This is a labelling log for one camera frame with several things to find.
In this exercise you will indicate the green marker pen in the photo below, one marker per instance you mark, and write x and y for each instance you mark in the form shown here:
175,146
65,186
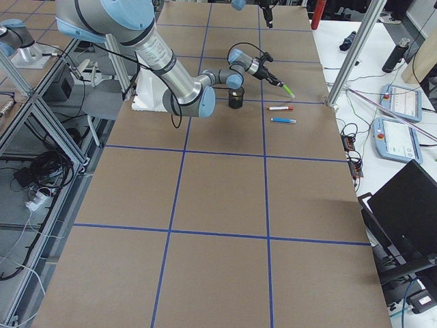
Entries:
288,90

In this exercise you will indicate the black mesh pen holder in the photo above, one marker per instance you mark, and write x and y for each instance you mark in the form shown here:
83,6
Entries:
236,98

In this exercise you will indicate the red capped white marker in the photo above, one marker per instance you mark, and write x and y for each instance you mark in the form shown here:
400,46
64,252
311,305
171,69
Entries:
281,108

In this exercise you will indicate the far blue teach pendant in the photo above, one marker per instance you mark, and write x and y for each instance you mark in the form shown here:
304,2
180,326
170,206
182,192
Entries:
403,101

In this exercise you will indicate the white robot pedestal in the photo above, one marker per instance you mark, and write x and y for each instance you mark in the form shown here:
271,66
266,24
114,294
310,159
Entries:
151,94

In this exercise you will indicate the blue teach pendant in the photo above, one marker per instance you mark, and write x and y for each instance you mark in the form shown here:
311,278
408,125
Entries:
403,101
396,141

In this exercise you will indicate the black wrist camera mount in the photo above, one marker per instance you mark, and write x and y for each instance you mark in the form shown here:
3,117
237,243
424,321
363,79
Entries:
265,57

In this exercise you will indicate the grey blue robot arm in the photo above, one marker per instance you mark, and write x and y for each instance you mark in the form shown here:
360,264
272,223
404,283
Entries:
239,5
132,24

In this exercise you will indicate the blue marker pen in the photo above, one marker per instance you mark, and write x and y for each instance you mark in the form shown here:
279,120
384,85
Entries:
283,120

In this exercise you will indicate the aluminium frame post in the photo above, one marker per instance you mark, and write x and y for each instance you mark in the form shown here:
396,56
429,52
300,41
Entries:
369,20

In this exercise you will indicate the black water bottle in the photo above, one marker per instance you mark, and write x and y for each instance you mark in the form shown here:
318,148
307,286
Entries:
396,55

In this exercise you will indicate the black laptop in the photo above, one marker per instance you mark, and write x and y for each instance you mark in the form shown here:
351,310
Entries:
405,208

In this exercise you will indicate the near blue teach pendant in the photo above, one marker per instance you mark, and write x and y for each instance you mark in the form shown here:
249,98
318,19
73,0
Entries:
396,141

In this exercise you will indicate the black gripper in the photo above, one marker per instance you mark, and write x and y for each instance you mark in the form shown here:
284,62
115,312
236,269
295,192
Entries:
263,72
266,11

